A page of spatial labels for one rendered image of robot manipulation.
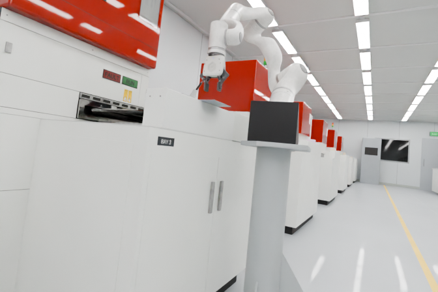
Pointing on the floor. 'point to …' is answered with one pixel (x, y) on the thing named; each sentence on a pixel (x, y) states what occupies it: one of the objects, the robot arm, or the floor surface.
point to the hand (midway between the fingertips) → (212, 87)
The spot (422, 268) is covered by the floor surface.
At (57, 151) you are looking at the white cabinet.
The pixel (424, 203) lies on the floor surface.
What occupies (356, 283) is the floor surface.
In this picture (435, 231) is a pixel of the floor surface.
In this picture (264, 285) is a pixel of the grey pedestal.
